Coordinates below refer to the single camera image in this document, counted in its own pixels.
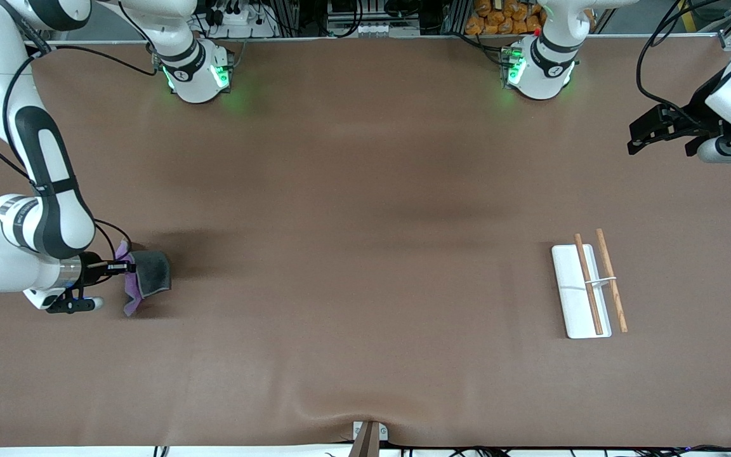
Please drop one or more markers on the brown table mat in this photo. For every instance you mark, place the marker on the brown table mat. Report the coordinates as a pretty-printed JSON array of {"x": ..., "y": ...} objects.
[{"x": 340, "y": 254}]

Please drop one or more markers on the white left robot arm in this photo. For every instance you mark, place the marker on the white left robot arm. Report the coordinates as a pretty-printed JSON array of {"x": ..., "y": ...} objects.
[{"x": 543, "y": 70}]

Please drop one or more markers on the wooden chopsticks pair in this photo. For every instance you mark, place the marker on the wooden chopsticks pair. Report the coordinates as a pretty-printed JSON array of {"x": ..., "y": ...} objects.
[{"x": 613, "y": 285}]

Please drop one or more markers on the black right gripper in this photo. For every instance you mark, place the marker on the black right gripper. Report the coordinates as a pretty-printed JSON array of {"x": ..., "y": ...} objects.
[{"x": 91, "y": 263}]

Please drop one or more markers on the white power strip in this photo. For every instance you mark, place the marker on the white power strip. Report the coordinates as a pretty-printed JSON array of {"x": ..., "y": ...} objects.
[{"x": 238, "y": 16}]

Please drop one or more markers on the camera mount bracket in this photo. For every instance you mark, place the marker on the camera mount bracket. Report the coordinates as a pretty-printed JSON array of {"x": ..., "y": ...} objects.
[{"x": 369, "y": 438}]

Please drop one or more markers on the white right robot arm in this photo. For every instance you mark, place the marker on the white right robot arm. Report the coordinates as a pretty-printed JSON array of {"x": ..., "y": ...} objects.
[{"x": 42, "y": 222}]

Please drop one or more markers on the white rack base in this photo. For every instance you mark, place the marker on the white rack base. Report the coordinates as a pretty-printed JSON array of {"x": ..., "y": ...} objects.
[{"x": 572, "y": 304}]

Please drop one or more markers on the purple and grey towel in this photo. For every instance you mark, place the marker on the purple and grey towel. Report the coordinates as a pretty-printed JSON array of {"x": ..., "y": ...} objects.
[{"x": 150, "y": 273}]

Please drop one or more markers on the thin metal rack bracket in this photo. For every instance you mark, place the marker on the thin metal rack bracket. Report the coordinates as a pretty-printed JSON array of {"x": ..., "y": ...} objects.
[{"x": 605, "y": 279}]

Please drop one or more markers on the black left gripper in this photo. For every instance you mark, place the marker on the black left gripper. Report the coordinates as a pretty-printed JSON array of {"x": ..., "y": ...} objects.
[{"x": 699, "y": 105}]

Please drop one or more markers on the orange bags pile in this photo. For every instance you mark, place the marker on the orange bags pile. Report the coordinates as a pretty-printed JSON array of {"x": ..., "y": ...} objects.
[{"x": 499, "y": 19}]

